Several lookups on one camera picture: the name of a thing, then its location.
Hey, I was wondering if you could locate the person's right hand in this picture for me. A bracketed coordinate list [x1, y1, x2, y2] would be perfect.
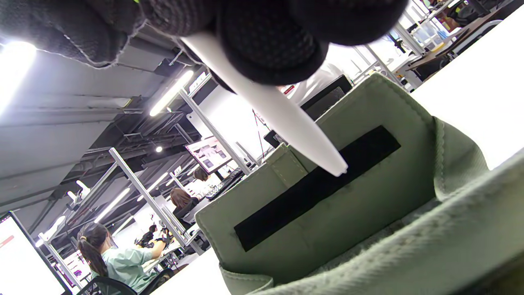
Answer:
[0, 0, 410, 86]

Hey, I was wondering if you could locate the green capped white twist pen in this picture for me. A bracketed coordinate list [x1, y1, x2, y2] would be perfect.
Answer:
[180, 33, 348, 177]

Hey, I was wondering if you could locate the green fabric pencil case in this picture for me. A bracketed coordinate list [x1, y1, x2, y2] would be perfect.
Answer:
[196, 73, 524, 295]

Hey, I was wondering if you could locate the black mesh office chair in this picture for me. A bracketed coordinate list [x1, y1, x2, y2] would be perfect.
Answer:
[301, 75, 353, 121]

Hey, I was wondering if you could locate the ceiling light strip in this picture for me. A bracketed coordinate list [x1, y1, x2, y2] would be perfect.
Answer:
[149, 70, 195, 117]
[94, 188, 131, 224]

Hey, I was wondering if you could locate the computer monitor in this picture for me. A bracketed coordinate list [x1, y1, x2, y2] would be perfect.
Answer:
[0, 211, 72, 295]
[185, 136, 233, 175]

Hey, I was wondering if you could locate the brown top side table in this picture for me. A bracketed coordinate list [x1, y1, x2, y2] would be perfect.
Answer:
[405, 8, 504, 80]

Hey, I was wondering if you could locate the aluminium frame post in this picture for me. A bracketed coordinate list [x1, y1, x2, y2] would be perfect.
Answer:
[108, 147, 205, 254]
[178, 88, 252, 175]

